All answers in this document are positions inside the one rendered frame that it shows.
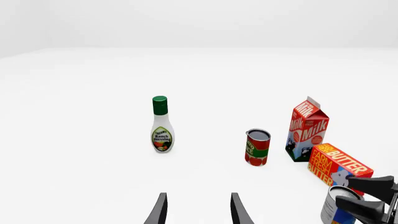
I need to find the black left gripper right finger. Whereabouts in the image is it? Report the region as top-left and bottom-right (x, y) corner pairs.
(230, 192), (256, 224)

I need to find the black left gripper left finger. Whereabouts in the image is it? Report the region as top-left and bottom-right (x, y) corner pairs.
(143, 192), (169, 224)

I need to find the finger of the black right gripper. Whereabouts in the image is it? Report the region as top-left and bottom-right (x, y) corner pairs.
(347, 175), (396, 204)
(335, 195), (387, 224)

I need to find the silver soup can blue label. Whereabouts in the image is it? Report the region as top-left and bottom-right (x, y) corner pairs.
(320, 185), (365, 224)

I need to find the red butter box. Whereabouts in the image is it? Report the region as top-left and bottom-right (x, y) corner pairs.
(307, 142), (374, 197)

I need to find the red tomato sauce can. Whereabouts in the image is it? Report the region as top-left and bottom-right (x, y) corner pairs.
(244, 128), (272, 167)

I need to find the ranch dressing bottle green cap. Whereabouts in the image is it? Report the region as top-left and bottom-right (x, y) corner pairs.
(150, 95), (175, 154)

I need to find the red and white milk carton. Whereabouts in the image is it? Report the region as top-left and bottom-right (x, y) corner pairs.
(285, 95), (330, 163)

